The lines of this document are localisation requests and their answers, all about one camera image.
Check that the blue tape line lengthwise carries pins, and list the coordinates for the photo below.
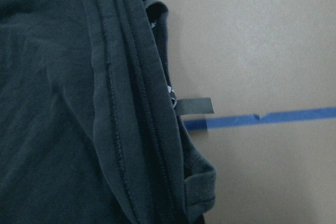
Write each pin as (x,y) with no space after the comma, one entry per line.
(255,119)

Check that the black graphic t-shirt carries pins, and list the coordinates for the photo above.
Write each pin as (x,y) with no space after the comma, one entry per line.
(91,129)

